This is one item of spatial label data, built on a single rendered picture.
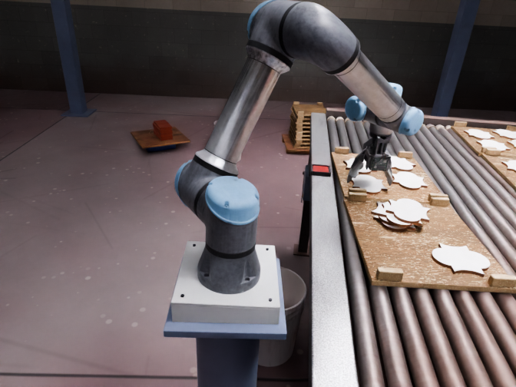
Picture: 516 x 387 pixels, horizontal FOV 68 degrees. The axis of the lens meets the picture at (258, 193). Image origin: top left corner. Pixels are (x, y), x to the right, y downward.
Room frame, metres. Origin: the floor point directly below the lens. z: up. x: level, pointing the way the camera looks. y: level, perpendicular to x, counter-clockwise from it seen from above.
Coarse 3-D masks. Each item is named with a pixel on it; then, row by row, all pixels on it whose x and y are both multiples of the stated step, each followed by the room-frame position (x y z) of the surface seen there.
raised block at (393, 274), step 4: (380, 268) 0.73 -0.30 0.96; (384, 268) 0.73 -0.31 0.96; (388, 268) 0.73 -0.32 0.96; (392, 268) 0.73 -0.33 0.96; (396, 268) 0.74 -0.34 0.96; (376, 272) 0.73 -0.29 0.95; (380, 272) 0.72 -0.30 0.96; (384, 272) 0.72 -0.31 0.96; (388, 272) 0.72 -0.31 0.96; (392, 272) 0.72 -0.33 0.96; (396, 272) 0.72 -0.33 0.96; (400, 272) 0.72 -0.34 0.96; (376, 276) 0.73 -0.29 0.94; (380, 276) 0.72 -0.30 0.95; (384, 276) 0.72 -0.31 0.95; (388, 276) 0.72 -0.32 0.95; (392, 276) 0.72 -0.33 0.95; (396, 276) 0.72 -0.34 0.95; (400, 276) 0.72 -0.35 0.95; (392, 280) 0.72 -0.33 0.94; (396, 280) 0.72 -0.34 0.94; (400, 280) 0.72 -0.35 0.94
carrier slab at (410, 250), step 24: (360, 216) 1.02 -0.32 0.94; (432, 216) 1.04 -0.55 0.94; (456, 216) 1.05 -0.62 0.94; (360, 240) 0.88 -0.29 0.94; (384, 240) 0.89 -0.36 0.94; (408, 240) 0.90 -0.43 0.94; (432, 240) 0.90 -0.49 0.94; (456, 240) 0.91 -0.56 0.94; (384, 264) 0.78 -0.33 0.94; (408, 264) 0.79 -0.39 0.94; (432, 264) 0.79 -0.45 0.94; (432, 288) 0.72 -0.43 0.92; (456, 288) 0.72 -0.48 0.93; (480, 288) 0.72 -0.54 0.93; (504, 288) 0.72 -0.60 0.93
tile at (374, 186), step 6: (354, 180) 1.25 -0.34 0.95; (360, 180) 1.25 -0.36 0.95; (366, 180) 1.25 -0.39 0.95; (372, 180) 1.26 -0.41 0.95; (378, 180) 1.26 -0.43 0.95; (354, 186) 1.21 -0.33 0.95; (360, 186) 1.21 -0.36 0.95; (366, 186) 1.21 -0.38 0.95; (372, 186) 1.21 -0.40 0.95; (378, 186) 1.22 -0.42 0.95; (366, 192) 1.17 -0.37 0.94; (372, 192) 1.17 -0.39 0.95; (378, 192) 1.17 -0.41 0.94
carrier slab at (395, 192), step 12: (336, 156) 1.50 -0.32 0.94; (348, 156) 1.51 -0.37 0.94; (336, 168) 1.38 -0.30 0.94; (420, 168) 1.42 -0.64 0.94; (384, 180) 1.29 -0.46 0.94; (384, 192) 1.19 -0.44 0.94; (396, 192) 1.20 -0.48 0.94; (408, 192) 1.20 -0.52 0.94; (420, 192) 1.21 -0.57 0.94; (432, 192) 1.21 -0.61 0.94
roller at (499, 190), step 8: (440, 128) 2.05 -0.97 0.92; (448, 136) 1.91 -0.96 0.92; (456, 144) 1.79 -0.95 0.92; (464, 152) 1.69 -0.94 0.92; (472, 160) 1.58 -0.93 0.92; (480, 168) 1.50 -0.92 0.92; (488, 176) 1.42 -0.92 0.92; (488, 184) 1.37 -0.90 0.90; (496, 184) 1.34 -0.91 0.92; (496, 192) 1.30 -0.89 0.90; (504, 192) 1.28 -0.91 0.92; (504, 200) 1.23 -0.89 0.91; (512, 200) 1.21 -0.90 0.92; (512, 208) 1.18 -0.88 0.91
